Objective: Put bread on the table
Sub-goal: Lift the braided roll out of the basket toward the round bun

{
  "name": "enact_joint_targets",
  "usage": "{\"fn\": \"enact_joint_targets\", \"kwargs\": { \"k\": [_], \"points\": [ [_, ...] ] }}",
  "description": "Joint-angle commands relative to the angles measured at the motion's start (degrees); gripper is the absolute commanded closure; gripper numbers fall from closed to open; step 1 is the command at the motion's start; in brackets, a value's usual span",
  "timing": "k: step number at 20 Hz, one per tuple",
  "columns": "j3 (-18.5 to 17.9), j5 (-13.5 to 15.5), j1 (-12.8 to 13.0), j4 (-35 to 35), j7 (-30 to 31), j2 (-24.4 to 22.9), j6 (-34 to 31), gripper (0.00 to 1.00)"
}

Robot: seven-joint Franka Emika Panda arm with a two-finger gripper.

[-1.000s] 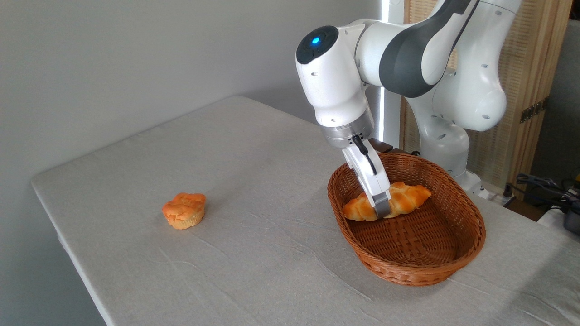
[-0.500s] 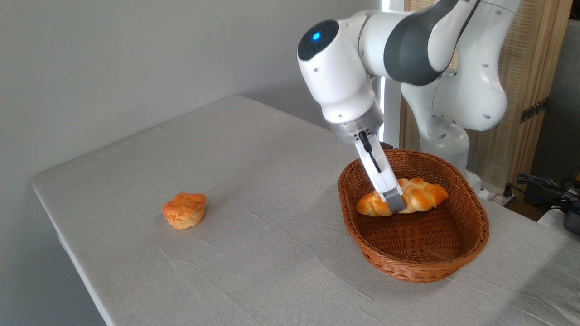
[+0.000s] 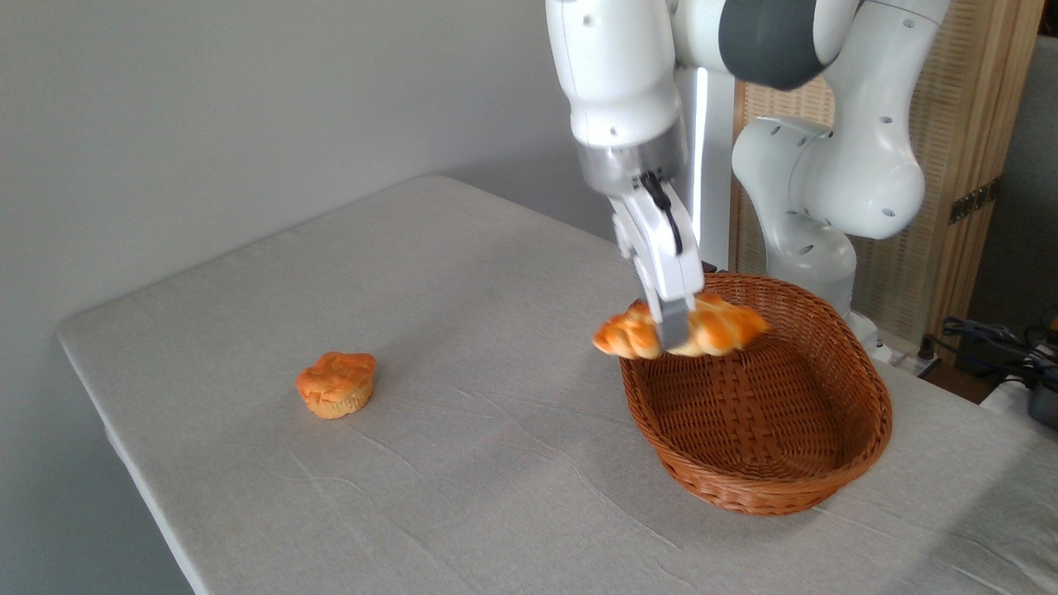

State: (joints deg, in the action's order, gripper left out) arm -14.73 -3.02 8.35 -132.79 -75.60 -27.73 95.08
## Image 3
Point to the brass screen hinge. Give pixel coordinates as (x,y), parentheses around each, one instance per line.
(975,200)

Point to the orange muffin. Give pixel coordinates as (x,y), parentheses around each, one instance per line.
(335,384)

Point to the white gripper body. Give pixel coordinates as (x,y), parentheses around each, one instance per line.
(661,264)

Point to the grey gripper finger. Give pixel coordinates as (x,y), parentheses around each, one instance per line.
(675,326)

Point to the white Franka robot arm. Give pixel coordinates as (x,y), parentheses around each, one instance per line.
(616,66)

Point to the braided golden bread loaf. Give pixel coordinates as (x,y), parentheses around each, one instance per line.
(727,326)

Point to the brown wicker basket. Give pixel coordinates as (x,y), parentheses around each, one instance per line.
(744,430)

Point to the grey tablecloth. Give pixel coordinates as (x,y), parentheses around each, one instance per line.
(413,479)

